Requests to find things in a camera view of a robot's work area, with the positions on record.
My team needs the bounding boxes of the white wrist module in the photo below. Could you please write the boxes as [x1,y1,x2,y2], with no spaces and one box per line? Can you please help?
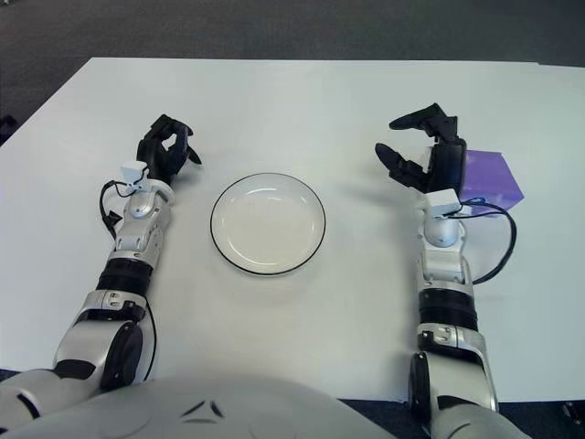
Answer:
[120,161,150,191]
[424,187,461,216]

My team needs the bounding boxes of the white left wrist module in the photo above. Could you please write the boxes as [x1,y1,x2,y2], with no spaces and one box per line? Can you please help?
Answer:
[120,161,150,191]

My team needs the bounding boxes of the black left elbow cable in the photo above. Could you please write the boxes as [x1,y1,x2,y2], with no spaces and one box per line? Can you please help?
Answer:
[136,301,159,379]

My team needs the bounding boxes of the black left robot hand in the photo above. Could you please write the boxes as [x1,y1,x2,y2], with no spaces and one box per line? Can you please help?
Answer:
[135,113,203,187]

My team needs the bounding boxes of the white plate with black rim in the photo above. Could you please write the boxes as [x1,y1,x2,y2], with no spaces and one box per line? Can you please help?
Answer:
[209,172,327,276]

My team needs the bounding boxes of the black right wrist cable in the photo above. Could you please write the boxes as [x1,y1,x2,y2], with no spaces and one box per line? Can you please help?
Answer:
[456,196,517,287]

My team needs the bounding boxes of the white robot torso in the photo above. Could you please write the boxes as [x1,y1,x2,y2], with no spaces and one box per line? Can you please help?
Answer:
[0,372,458,439]

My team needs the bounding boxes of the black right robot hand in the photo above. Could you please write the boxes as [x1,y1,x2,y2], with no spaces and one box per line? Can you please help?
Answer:
[374,102,468,196]

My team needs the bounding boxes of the purple tissue paper pack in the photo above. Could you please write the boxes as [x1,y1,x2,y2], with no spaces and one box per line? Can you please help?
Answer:
[459,148,526,212]

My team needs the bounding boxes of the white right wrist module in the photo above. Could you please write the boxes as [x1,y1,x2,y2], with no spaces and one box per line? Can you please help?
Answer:
[424,187,461,216]

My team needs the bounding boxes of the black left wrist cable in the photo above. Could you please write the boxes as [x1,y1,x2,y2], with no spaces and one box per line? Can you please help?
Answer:
[99,180,133,239]

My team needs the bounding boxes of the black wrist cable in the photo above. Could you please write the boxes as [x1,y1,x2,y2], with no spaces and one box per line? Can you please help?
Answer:
[456,196,517,287]
[99,180,133,239]

